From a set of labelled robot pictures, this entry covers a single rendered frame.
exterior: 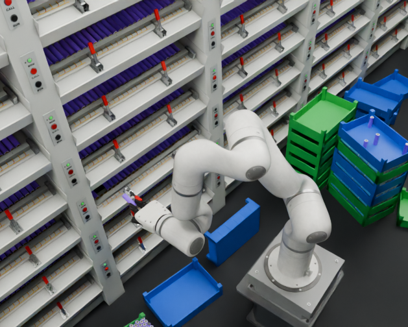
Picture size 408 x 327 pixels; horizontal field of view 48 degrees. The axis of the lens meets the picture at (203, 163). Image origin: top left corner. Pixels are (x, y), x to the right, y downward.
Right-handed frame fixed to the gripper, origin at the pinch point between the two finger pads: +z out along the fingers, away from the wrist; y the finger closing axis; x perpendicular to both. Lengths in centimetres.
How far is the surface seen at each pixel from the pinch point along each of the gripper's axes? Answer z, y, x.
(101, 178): 11.4, 3.8, -10.8
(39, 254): 17.7, 33.9, 6.8
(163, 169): 15.8, -25.1, 8.0
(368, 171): -38, -98, 36
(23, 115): 5, 21, -50
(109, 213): 14.8, 4.6, 8.5
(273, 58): 12, -97, -11
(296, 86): 18, -121, 19
